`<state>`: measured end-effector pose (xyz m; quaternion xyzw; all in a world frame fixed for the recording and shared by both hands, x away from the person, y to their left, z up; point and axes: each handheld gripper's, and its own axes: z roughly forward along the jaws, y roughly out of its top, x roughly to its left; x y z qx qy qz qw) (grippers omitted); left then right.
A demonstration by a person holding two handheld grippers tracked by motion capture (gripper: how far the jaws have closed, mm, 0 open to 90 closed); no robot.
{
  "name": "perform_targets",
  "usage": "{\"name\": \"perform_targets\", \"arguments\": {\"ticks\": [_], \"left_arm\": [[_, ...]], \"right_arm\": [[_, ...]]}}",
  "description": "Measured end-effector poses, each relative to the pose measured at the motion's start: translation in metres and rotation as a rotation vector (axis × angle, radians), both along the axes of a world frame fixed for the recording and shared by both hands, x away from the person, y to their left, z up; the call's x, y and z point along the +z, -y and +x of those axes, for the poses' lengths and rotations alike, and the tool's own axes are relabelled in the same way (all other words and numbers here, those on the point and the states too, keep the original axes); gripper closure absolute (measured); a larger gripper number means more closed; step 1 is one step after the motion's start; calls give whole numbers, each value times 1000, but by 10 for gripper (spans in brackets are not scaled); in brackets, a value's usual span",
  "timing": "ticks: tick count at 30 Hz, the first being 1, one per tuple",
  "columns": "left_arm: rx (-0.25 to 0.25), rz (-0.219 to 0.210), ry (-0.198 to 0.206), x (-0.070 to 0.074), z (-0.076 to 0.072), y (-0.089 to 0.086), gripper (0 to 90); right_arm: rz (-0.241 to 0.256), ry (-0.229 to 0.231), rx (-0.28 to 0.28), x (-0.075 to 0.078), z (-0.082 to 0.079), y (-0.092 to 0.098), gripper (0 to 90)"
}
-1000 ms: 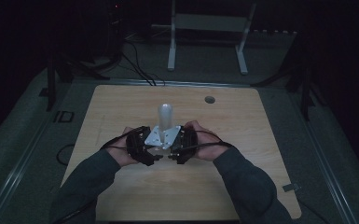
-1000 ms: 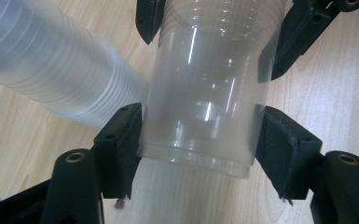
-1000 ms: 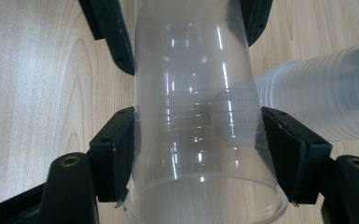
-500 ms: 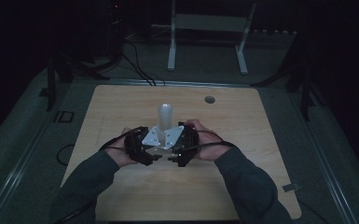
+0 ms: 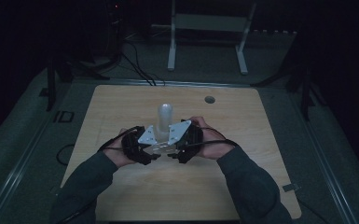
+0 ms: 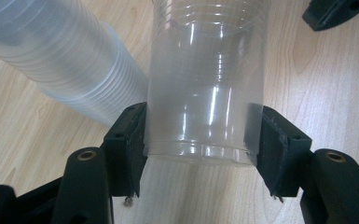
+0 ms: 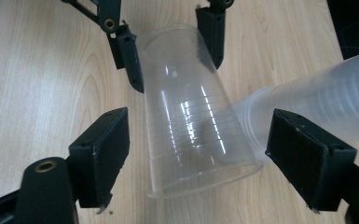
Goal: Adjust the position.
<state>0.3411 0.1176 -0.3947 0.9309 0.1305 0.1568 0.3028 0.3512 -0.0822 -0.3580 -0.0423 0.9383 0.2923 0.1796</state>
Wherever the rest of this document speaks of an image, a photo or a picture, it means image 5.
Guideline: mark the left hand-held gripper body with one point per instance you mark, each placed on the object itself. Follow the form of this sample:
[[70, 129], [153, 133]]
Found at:
[[133, 146]]

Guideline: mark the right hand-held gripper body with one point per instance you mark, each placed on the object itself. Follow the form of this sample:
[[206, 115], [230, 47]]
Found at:
[[188, 137]]

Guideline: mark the clear plastic piece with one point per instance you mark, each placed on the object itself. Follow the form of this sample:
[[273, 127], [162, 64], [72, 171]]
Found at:
[[163, 148]]

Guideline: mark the translucent white bottle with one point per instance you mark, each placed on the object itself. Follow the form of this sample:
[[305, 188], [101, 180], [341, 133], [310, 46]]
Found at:
[[164, 119]]

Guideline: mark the person's left hand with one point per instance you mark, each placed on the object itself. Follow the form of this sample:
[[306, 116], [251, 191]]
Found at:
[[118, 154]]

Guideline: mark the person's right hand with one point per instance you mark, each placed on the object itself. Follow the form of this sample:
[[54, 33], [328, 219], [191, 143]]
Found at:
[[213, 143]]

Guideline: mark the black metal stand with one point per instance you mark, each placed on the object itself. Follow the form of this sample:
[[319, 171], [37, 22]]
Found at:
[[306, 93], [52, 87]]

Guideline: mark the white metal stand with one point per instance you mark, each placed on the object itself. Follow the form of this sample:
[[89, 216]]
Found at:
[[206, 23]]

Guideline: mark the dark equipment rack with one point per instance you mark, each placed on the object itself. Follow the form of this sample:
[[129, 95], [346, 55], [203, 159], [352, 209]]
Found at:
[[115, 28]]

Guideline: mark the black rectangular floor frame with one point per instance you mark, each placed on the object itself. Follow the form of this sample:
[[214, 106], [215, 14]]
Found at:
[[64, 112]]

